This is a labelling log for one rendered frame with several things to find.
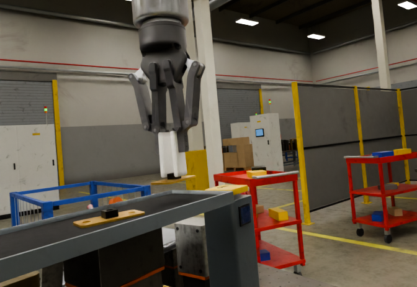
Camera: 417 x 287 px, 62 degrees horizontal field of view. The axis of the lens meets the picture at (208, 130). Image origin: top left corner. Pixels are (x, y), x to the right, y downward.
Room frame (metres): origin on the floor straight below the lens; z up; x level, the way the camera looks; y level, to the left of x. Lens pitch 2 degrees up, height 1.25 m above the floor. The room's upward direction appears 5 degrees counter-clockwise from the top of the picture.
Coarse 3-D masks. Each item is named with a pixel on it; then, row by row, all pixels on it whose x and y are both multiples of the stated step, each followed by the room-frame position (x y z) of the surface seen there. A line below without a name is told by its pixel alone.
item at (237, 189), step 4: (224, 184) 0.69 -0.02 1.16; (228, 184) 0.69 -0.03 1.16; (208, 188) 0.66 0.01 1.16; (212, 188) 0.65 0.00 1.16; (216, 188) 0.65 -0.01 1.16; (220, 188) 0.64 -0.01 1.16; (224, 188) 0.64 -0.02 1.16; (228, 188) 0.63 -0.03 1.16; (232, 188) 0.63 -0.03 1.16; (236, 188) 0.63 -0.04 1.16; (240, 188) 0.64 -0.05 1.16; (244, 188) 0.65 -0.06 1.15; (236, 192) 0.63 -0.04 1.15; (240, 192) 0.64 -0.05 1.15
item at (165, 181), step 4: (168, 176) 0.54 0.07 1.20; (172, 176) 0.54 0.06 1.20; (180, 176) 0.54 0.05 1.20; (184, 176) 0.56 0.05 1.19; (188, 176) 0.56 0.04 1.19; (192, 176) 0.56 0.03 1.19; (160, 180) 0.54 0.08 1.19; (164, 180) 0.53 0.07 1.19; (168, 180) 0.53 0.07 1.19; (172, 180) 0.52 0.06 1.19; (176, 180) 0.52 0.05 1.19; (180, 180) 0.52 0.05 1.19; (184, 180) 0.53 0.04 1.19; (152, 184) 0.51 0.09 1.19
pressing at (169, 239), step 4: (164, 228) 1.05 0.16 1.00; (168, 228) 1.06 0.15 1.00; (164, 232) 1.00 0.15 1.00; (168, 232) 1.00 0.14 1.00; (172, 232) 0.99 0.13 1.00; (164, 236) 0.96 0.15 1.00; (168, 236) 0.95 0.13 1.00; (172, 236) 0.95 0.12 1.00; (164, 240) 0.91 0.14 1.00; (168, 240) 0.91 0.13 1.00; (172, 240) 0.91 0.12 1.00; (164, 244) 0.87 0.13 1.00; (168, 244) 0.87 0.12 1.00; (172, 244) 0.87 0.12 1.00; (164, 248) 0.85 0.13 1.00; (168, 248) 0.86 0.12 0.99; (172, 248) 0.87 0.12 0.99; (164, 252) 0.85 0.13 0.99; (64, 280) 0.69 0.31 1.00; (64, 284) 0.67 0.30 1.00
